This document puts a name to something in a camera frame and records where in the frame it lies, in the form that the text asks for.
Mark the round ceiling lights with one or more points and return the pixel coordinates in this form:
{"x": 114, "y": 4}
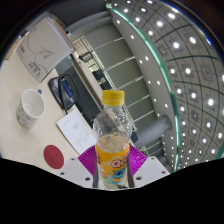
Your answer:
{"x": 176, "y": 45}

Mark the white patterned paper cup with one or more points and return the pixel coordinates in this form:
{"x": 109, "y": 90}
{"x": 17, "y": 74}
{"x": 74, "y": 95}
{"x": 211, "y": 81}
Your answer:
{"x": 28, "y": 110}

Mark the white cardboard paper box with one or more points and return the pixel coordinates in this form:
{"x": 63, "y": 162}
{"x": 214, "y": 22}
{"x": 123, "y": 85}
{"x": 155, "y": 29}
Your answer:
{"x": 41, "y": 50}

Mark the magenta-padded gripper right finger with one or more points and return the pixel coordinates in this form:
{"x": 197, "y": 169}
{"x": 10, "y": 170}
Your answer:
{"x": 137, "y": 160}

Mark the white printed paper sheet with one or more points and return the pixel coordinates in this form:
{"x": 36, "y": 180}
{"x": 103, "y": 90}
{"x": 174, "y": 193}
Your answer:
{"x": 75, "y": 131}

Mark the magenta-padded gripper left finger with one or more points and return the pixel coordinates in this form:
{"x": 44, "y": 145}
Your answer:
{"x": 86, "y": 160}

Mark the row of black office chairs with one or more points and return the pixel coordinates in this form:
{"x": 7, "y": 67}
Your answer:
{"x": 101, "y": 80}

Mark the black conference microphone console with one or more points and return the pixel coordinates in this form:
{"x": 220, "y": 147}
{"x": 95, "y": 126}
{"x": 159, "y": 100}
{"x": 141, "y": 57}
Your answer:
{"x": 66, "y": 93}

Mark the long curved conference table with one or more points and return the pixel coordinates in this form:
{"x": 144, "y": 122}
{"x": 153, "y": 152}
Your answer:
{"x": 90, "y": 104}

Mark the flat round red coaster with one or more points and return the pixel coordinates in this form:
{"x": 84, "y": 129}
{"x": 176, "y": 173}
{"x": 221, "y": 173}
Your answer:
{"x": 53, "y": 156}

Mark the yellow-capped clear drink bottle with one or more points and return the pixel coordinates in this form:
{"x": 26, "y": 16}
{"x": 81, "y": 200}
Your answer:
{"x": 112, "y": 160}

